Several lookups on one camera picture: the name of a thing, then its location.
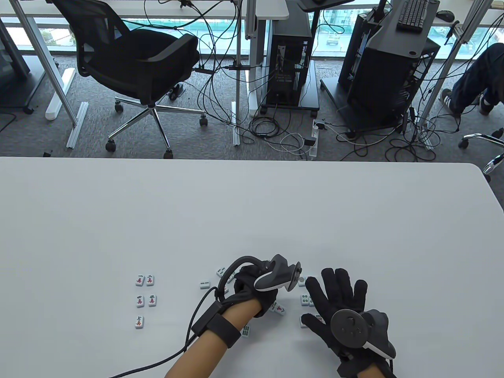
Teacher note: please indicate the dark grey equipment cart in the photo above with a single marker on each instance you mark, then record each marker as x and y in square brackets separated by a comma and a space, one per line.
[13, 51]

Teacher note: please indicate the pile of mahjong tiles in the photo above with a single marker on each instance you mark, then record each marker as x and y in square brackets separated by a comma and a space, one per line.
[204, 284]

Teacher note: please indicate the single-circle mahjong tile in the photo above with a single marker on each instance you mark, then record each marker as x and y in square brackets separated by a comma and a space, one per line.
[303, 282]

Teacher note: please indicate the black-red character mahjong tile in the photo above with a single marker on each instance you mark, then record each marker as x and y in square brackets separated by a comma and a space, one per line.
[279, 309]
[139, 322]
[150, 280]
[140, 301]
[152, 300]
[139, 280]

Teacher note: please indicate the black wheeled computer cart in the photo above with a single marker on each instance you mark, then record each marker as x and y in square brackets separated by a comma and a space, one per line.
[309, 98]
[330, 90]

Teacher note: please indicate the grey hand tracking controller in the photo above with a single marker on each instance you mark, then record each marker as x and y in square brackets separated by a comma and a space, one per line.
[348, 328]
[271, 279]

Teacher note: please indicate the person's right forearm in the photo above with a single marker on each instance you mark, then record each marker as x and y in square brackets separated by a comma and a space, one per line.
[372, 374]

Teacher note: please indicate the white power strip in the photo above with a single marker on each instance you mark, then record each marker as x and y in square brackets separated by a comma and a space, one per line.
[313, 152]

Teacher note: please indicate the person's left forearm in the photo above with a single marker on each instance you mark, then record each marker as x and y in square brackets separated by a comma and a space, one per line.
[204, 354]

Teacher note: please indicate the black foot pedal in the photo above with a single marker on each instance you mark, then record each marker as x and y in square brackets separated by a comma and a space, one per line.
[176, 91]

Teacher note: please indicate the black power strip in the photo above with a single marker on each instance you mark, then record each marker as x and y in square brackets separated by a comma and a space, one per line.
[202, 70]

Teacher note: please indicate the person's left hand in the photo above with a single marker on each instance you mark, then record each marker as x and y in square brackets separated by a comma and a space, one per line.
[246, 281]

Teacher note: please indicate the black keyboard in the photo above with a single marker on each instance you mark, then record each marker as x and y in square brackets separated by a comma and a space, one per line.
[412, 15]

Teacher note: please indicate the black white striped sneaker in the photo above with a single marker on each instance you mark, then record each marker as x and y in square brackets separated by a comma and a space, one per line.
[486, 107]
[448, 100]

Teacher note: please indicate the black computer mouse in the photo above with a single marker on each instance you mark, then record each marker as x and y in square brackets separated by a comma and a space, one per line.
[445, 15]

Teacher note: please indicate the seven-circle mahjong tile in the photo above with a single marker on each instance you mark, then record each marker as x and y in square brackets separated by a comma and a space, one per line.
[302, 324]

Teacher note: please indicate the black mesh office chair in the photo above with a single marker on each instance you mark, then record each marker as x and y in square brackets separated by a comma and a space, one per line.
[476, 136]
[130, 59]

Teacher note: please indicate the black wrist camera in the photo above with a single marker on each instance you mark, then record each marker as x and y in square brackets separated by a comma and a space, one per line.
[349, 368]

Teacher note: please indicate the black computer tower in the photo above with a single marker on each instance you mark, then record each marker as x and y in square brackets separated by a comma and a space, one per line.
[386, 86]
[289, 71]

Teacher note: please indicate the black monitor stand with tray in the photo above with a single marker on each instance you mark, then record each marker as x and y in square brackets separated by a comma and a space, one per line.
[409, 43]
[327, 4]

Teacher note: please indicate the person's right hand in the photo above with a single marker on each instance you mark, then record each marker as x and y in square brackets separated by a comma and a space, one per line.
[340, 291]

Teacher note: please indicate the white standing desk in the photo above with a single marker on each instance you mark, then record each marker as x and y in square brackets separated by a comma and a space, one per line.
[275, 10]

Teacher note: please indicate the four-circle mahjong tile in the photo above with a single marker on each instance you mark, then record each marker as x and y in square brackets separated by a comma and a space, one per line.
[305, 299]

